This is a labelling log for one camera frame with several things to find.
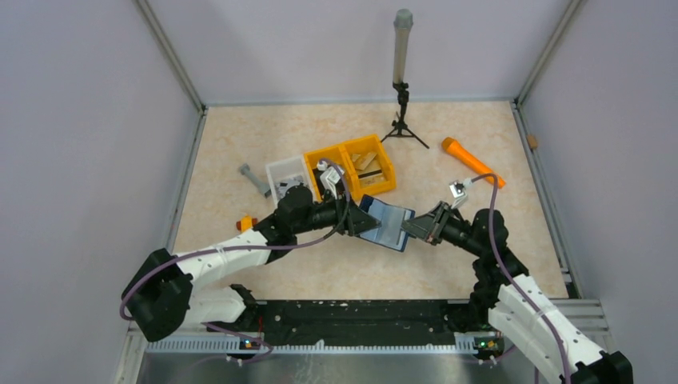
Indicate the yellow plastic bin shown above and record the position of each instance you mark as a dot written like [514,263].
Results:
[372,143]
[338,154]

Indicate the blue leather card holder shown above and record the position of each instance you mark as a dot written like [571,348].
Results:
[389,233]

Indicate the yellow plastic bin right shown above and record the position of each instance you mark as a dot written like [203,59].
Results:
[372,143]

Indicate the grey microphone on stand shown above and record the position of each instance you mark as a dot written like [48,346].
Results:
[403,24]

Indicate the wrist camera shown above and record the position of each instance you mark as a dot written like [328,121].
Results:
[459,191]
[331,178]

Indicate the small wooden piece on rail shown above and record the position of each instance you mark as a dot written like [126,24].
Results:
[532,141]

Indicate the grey plastic bolt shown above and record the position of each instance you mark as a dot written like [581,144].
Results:
[262,187]

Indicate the small orange red toy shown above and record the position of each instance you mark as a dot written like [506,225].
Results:
[247,222]

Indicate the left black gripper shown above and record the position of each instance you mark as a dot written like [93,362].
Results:
[352,219]

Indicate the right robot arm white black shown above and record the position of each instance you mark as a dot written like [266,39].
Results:
[507,298]

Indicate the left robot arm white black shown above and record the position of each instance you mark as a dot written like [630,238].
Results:
[162,296]

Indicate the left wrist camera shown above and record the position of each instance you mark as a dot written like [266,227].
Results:
[331,178]

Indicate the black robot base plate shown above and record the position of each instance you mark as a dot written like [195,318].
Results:
[359,322]

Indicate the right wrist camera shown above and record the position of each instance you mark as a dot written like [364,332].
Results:
[459,191]

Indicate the black tripod stand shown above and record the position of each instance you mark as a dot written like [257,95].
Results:
[400,128]

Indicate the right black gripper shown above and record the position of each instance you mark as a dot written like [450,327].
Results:
[429,226]

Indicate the yellow plastic bin left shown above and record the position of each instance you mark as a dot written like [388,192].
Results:
[338,154]

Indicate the wooden blocks in bin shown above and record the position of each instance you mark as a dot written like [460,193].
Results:
[368,168]

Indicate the white plastic bin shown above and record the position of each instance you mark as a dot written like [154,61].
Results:
[284,174]

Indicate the white cable duct strip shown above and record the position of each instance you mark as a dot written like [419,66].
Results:
[234,345]

